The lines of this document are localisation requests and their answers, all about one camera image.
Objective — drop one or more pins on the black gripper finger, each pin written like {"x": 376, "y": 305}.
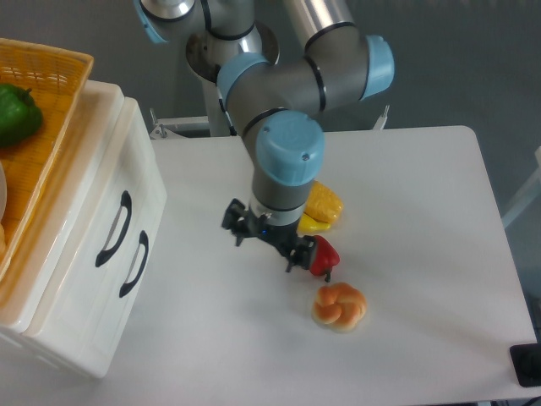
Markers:
{"x": 236, "y": 219}
{"x": 302, "y": 253}

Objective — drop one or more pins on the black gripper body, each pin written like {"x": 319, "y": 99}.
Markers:
{"x": 283, "y": 238}

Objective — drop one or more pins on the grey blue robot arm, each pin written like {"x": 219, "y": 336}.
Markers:
{"x": 272, "y": 107}

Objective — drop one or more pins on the white drawer cabinet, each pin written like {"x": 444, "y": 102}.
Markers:
{"x": 78, "y": 158}

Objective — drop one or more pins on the red bell pepper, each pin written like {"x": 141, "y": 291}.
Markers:
{"x": 324, "y": 260}

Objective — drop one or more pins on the yellow bell pepper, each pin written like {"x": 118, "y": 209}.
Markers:
{"x": 308, "y": 225}

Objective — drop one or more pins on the yellow corn cob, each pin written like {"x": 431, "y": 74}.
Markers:
{"x": 323, "y": 204}

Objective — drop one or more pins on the knotted bread roll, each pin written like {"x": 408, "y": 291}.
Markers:
{"x": 339, "y": 307}

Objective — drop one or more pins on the yellow wicker basket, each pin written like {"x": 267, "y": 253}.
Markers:
{"x": 56, "y": 77}

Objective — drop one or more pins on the white plate in basket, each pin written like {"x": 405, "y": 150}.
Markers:
{"x": 3, "y": 192}

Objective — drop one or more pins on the green bell pepper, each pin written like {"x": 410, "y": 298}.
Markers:
{"x": 20, "y": 116}

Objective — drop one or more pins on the black device at edge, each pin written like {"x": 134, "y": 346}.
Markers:
{"x": 526, "y": 363}

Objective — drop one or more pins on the black lower drawer handle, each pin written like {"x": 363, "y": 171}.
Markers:
{"x": 137, "y": 266}

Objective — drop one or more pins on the black drawer handle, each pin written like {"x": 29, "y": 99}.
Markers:
{"x": 118, "y": 230}
{"x": 137, "y": 266}

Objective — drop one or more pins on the black top drawer handle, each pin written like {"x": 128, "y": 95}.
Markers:
{"x": 118, "y": 230}

